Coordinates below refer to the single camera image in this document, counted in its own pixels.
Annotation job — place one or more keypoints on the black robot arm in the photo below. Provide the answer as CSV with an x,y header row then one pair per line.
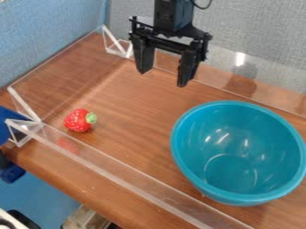
x,y
173,14

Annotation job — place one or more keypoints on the red toy strawberry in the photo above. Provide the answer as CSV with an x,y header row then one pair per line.
x,y
79,120

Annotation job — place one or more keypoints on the black white object bottom left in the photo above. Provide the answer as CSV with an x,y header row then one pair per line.
x,y
15,220

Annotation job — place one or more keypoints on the clear acrylic back barrier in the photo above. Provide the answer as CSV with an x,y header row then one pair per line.
x,y
270,83

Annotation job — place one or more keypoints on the blue plastic bowl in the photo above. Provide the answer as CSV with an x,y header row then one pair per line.
x,y
239,152

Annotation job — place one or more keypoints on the clear acrylic front barrier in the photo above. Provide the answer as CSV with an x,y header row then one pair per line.
x,y
133,180

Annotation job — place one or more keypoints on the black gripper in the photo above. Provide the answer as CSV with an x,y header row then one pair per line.
x,y
187,41

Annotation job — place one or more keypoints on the clear acrylic barrier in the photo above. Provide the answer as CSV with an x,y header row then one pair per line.
x,y
270,83
64,76
133,180

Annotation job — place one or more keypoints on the clear acrylic left barrier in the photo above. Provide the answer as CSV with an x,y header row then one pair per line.
x,y
64,76

